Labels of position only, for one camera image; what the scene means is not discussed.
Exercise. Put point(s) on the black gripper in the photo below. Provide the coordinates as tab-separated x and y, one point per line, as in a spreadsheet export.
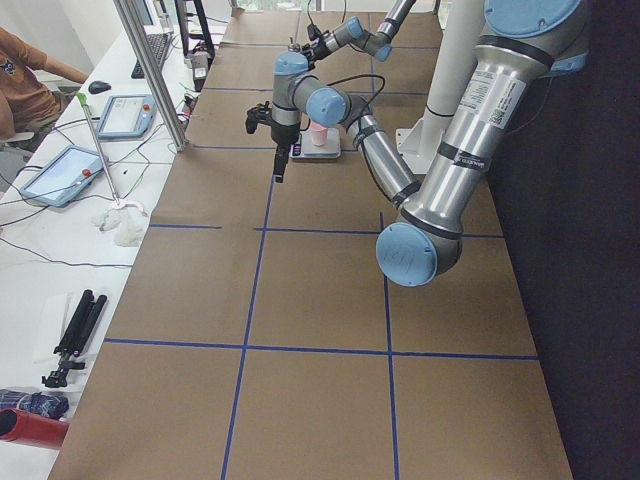
284	134
317	50

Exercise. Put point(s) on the glass sauce bottle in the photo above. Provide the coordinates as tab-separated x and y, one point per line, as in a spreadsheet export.
294	46

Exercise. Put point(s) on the pink paper cup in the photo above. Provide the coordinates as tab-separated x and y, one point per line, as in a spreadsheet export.
318	134

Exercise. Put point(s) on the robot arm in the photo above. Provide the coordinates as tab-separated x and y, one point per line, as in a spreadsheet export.
351	33
490	53

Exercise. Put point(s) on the silver kitchen scale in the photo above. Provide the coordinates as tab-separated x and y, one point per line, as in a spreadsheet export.
305	150

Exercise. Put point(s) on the far teach pendant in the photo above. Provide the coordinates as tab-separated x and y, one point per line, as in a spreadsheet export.
126	117

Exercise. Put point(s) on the teach pendant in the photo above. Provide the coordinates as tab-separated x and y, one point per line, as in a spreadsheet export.
64	177
126	117

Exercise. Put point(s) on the black keyboard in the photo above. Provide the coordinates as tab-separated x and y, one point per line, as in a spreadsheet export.
159	44

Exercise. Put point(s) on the crumpled white tissue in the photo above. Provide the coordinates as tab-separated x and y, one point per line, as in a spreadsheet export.
125	218

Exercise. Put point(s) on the black computer mouse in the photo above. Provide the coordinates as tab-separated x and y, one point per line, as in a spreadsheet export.
97	87

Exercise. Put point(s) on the near teach pendant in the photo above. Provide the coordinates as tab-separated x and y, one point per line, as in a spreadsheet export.
64	177

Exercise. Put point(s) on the green tipped metal rod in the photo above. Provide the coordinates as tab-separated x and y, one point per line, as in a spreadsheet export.
97	145

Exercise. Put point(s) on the seated person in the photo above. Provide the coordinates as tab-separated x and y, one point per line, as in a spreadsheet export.
27	105

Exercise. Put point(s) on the black folded tripod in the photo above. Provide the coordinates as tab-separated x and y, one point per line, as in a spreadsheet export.
75	338

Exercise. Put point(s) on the blue patterned cloth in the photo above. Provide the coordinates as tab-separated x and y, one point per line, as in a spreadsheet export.
48	406

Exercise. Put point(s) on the red cylinder bottle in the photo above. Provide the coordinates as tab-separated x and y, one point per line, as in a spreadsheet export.
30	429

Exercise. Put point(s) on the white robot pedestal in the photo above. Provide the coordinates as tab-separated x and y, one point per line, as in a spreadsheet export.
454	67

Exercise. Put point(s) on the aluminium frame post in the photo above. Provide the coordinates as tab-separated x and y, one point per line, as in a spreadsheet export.
137	37

